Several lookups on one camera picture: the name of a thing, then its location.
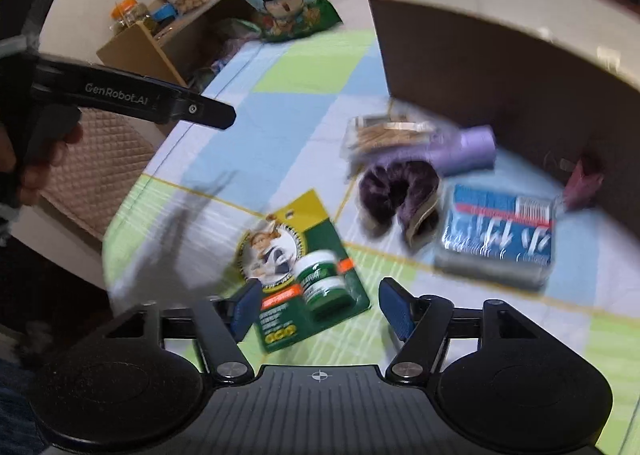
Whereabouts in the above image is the green carded balm package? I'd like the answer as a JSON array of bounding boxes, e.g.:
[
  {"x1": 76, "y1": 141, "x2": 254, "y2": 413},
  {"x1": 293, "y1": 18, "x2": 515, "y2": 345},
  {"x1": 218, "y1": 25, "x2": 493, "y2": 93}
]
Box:
[{"x1": 235, "y1": 189, "x2": 370, "y2": 353}]

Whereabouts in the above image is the purple velvet scrunchie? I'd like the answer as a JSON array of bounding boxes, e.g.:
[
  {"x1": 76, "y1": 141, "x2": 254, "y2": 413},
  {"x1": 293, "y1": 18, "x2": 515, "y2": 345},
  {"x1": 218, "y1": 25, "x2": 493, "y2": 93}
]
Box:
[{"x1": 359, "y1": 160, "x2": 440, "y2": 251}]

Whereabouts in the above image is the purple roll bottle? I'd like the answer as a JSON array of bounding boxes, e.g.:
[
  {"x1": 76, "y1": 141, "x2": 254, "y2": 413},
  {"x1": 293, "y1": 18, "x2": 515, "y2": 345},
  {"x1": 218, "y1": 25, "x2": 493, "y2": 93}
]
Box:
[{"x1": 425, "y1": 126, "x2": 497, "y2": 176}]

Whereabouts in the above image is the cotton swab bag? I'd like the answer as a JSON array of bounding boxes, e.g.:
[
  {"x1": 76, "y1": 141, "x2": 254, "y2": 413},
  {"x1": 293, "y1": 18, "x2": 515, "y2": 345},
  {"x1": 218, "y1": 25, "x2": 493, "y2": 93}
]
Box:
[{"x1": 340, "y1": 116, "x2": 437, "y2": 166}]

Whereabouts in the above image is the person left hand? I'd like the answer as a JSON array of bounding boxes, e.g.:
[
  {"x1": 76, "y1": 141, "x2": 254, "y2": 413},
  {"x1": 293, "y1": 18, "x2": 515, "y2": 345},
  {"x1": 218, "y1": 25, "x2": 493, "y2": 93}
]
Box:
[{"x1": 1, "y1": 123, "x2": 84, "y2": 206}]

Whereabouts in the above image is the checkered tablecloth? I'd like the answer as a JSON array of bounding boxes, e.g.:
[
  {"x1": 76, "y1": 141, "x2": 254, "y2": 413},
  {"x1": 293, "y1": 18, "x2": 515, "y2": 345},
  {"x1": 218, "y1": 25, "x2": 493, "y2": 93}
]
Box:
[{"x1": 102, "y1": 27, "x2": 640, "y2": 455}]

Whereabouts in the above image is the brown cardboard box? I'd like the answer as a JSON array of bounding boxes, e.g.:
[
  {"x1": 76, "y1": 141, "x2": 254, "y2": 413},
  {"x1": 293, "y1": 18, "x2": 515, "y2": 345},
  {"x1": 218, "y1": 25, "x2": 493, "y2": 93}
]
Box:
[{"x1": 369, "y1": 0, "x2": 639, "y2": 230}]

